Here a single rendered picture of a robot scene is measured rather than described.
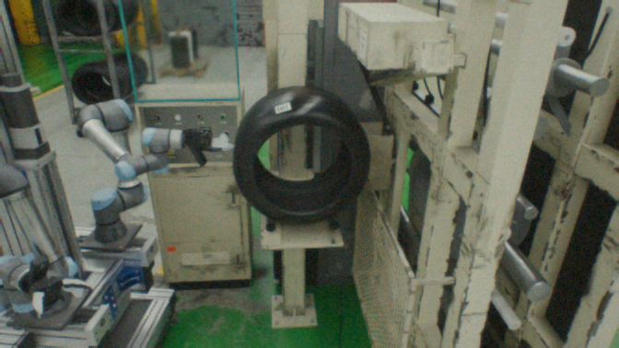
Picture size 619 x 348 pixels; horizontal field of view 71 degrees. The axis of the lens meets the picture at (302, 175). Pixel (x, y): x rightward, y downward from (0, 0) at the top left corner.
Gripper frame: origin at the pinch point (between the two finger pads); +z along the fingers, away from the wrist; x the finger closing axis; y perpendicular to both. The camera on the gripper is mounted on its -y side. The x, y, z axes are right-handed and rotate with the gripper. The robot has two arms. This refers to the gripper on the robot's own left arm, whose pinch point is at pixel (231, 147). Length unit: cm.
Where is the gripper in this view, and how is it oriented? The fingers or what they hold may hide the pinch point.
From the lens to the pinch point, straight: 184.9
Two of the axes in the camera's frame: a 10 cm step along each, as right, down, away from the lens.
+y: 1.1, -9.0, -4.2
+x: -0.7, -4.3, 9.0
